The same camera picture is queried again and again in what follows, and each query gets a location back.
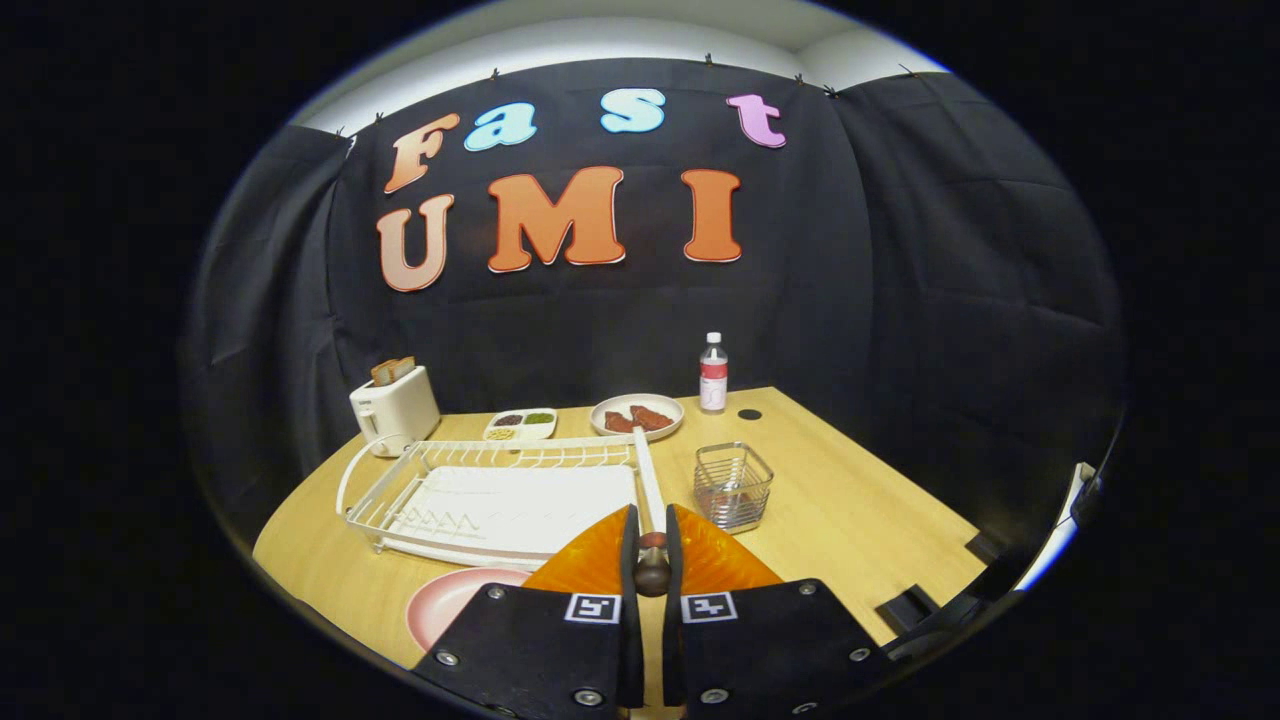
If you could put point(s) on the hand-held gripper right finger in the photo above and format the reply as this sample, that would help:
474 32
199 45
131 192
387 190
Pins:
673 640

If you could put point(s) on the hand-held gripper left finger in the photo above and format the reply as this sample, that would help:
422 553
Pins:
631 640

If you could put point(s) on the small spoon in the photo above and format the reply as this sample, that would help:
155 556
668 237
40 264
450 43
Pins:
653 575

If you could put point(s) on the pink plate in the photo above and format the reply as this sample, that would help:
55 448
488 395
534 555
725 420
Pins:
450 600

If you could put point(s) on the white divided snack dish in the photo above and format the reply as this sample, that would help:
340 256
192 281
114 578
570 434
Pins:
520 428

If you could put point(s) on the white plate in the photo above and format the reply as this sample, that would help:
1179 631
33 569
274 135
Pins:
637 400

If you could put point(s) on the red meat slice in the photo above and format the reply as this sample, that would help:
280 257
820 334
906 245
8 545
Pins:
652 418
619 422

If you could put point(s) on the black table clamp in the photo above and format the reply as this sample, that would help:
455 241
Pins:
984 547
908 610

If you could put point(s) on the clear water bottle red label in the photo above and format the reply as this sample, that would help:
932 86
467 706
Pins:
713 380

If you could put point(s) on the white toaster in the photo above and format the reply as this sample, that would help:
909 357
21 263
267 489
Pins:
400 410

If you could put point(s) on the brown toast slice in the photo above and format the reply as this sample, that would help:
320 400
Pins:
403 367
383 373

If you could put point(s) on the black backdrop cloth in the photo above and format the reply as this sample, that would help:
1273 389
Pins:
900 250

